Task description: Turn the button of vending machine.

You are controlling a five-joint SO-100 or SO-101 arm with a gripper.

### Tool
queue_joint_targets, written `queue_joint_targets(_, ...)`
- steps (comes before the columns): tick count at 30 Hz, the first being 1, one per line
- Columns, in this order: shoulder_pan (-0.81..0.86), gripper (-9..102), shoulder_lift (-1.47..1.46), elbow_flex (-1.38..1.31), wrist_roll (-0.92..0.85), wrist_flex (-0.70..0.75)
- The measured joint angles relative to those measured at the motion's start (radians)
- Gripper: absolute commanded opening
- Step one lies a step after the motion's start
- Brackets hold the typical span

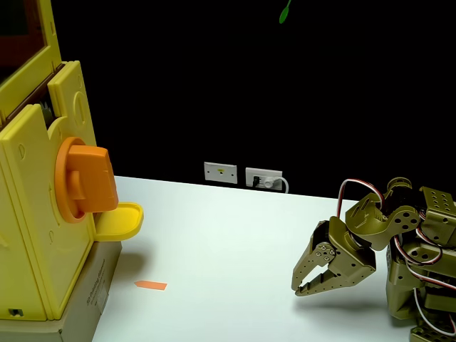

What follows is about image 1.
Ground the white wall socket plate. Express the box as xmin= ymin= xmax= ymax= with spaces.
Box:
xmin=244 ymin=167 xmax=284 ymax=192

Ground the red white black base cable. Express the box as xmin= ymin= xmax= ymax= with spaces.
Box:
xmin=413 ymin=286 xmax=456 ymax=336

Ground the green leaf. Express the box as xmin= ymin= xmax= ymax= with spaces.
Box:
xmin=279 ymin=0 xmax=293 ymax=25

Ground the grey cardboard box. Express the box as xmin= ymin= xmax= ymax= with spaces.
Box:
xmin=0 ymin=240 xmax=123 ymax=342

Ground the orange paper arrow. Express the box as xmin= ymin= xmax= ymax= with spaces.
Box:
xmin=133 ymin=280 xmax=168 ymax=292

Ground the white plug with cable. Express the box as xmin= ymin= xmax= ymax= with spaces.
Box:
xmin=262 ymin=176 xmax=290 ymax=195

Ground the orange round turning knob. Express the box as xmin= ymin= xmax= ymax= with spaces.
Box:
xmin=53 ymin=136 xmax=120 ymax=224

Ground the yellow dispensing tray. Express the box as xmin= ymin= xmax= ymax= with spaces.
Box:
xmin=93 ymin=202 xmax=145 ymax=242

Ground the yellow toy vending machine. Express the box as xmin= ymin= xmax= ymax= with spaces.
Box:
xmin=0 ymin=0 xmax=145 ymax=321

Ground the red white black wrist cable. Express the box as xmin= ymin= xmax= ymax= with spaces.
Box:
xmin=336 ymin=178 xmax=388 ymax=216

